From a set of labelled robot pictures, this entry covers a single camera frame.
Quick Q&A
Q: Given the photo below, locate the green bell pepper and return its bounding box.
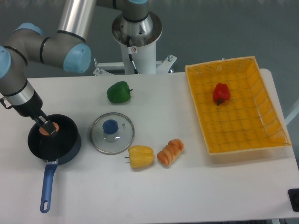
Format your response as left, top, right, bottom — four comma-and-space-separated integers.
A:
107, 81, 132, 103

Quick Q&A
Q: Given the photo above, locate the yellow plastic basket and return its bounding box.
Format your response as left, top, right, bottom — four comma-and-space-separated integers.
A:
185, 56, 291, 154

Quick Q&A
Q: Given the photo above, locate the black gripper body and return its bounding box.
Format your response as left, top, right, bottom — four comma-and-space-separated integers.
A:
0, 92, 44, 119

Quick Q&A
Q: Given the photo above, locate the black device at table edge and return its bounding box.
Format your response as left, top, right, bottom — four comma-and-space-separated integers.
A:
288, 188, 299, 212

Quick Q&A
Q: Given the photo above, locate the dark pot blue handle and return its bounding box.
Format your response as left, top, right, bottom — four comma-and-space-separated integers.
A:
28, 114, 81, 213

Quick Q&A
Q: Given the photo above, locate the yellow bell pepper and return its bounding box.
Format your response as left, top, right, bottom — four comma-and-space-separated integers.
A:
126, 145, 155, 169

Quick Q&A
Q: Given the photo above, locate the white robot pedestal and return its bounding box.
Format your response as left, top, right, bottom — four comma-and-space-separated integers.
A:
93, 12, 177, 76

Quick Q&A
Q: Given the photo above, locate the red bell pepper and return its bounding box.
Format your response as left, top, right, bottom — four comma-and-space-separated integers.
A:
213, 83, 230, 106

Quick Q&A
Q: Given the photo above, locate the brown egg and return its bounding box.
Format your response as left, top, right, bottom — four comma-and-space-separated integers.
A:
39, 122, 59, 136

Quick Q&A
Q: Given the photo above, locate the glass lid blue knob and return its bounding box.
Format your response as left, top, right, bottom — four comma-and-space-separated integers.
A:
89, 112, 135, 155

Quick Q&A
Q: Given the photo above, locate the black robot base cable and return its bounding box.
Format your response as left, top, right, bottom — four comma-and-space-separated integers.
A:
127, 35, 140, 75

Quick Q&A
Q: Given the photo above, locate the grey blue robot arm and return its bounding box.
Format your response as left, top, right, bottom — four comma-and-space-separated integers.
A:
0, 0, 149, 137

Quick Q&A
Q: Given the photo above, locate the orange bread roll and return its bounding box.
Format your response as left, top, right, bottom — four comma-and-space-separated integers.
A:
157, 139, 184, 167

